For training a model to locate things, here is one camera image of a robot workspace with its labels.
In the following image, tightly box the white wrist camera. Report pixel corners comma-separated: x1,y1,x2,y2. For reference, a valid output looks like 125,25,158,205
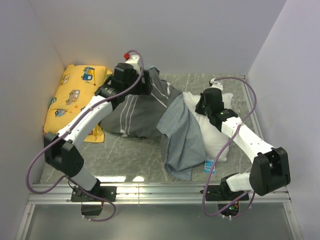
123,50,144,72
209,78,224,91

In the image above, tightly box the aluminium side rail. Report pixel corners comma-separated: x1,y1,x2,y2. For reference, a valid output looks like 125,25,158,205
242,83,263,138

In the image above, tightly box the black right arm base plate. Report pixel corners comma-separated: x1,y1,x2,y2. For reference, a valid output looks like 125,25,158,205
205,184,244,202

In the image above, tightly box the yellow cartoon car pillow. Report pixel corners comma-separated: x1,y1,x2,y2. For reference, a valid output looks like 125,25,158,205
44,64,113,134

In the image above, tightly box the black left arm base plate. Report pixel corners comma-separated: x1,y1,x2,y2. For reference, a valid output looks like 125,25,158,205
70,186,117,203

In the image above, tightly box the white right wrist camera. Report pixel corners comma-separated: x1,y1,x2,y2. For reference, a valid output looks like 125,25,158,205
209,78,224,91

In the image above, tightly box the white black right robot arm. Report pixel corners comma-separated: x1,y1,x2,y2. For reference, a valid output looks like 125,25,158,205
195,88,291,200

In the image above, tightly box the aluminium mounting rail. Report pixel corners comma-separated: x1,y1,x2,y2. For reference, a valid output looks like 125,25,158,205
26,183,292,206

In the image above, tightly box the grey striped pillowcase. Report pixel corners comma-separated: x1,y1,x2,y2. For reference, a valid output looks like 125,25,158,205
99,64,207,182

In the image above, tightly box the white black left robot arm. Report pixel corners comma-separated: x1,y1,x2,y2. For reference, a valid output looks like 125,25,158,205
44,60,152,201

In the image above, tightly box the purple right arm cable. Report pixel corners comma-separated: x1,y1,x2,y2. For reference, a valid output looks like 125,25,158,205
201,76,258,219

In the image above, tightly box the white pillow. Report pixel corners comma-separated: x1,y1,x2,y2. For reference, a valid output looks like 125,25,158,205
181,91,233,164

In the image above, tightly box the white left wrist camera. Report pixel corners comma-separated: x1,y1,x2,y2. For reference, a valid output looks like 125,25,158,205
123,50,144,72

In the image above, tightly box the blue white pillow label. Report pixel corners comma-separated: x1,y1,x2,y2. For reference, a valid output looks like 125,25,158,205
204,159,216,174

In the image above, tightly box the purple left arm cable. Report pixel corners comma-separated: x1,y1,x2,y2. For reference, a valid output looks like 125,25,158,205
25,49,146,195

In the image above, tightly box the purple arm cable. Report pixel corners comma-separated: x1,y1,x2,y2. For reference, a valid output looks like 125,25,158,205
25,49,146,195
201,76,258,219

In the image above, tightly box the black box under rail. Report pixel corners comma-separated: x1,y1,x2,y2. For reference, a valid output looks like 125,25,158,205
80,203,103,217

